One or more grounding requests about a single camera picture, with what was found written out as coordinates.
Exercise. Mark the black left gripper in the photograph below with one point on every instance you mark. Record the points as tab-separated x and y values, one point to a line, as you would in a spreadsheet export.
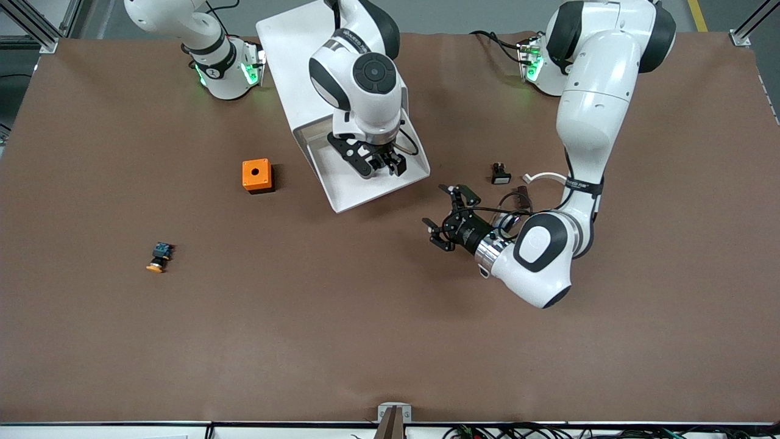
468	235

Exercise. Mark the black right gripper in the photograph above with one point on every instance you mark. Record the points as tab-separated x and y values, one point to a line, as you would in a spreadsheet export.
386	154

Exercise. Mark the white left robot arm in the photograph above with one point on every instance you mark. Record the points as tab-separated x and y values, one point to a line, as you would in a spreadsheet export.
594	110

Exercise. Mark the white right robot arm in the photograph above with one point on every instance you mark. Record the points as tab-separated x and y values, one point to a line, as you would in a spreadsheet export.
365	116

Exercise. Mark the small brown block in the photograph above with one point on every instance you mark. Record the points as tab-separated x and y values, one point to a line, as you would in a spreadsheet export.
524	196

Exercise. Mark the black switch with white face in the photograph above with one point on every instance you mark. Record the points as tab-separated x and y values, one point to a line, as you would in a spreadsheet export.
501	178

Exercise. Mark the white curved bracket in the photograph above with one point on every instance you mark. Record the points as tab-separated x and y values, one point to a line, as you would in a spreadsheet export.
548	176

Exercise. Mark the orange button enclosure box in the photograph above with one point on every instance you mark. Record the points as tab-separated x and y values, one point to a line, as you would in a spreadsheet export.
248	180

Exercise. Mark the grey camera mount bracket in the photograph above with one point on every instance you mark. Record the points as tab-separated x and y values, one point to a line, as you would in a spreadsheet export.
395	427

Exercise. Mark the aluminium frame post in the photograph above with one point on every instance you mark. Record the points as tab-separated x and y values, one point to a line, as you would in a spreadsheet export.
27	24
740	38

